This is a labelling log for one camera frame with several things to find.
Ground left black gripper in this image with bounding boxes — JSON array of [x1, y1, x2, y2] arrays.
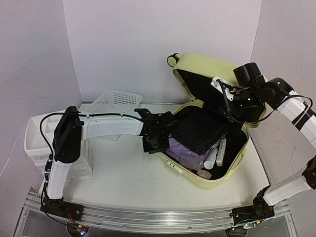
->
[[144, 135, 171, 156]]

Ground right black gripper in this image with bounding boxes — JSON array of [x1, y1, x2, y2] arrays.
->
[[219, 86, 262, 122]]

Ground lilac shirt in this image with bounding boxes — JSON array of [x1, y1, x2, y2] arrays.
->
[[166, 137, 205, 168]]

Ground black jeans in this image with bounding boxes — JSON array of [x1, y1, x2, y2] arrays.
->
[[171, 110, 228, 155]]

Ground pale yellow hard-shell suitcase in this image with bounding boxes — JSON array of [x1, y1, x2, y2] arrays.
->
[[158, 52, 268, 190]]

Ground white perforated plastic basket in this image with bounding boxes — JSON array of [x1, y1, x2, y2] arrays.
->
[[88, 89, 143, 114]]

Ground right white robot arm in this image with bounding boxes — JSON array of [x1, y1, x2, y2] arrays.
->
[[214, 62, 316, 219]]

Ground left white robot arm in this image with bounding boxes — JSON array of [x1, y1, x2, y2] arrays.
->
[[44, 106, 178, 216]]

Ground clear plastic bottle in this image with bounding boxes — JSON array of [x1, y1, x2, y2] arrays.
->
[[186, 160, 204, 171]]

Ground white lotion tube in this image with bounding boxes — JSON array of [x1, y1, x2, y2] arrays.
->
[[203, 147, 218, 170]]

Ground white toothpaste box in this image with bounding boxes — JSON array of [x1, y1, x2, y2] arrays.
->
[[216, 138, 227, 167]]

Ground white plastic drawer organizer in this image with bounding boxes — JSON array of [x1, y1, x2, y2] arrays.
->
[[23, 114, 94, 179]]

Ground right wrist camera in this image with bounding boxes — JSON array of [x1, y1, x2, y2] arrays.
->
[[210, 77, 239, 102]]

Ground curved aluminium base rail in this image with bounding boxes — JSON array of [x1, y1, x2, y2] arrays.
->
[[14, 186, 297, 237]]

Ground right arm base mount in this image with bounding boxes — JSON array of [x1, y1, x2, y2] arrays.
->
[[230, 186, 275, 226]]

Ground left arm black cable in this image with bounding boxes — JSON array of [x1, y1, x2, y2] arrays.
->
[[39, 111, 139, 223]]

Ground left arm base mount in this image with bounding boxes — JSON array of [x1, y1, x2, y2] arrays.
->
[[40, 197, 83, 221]]

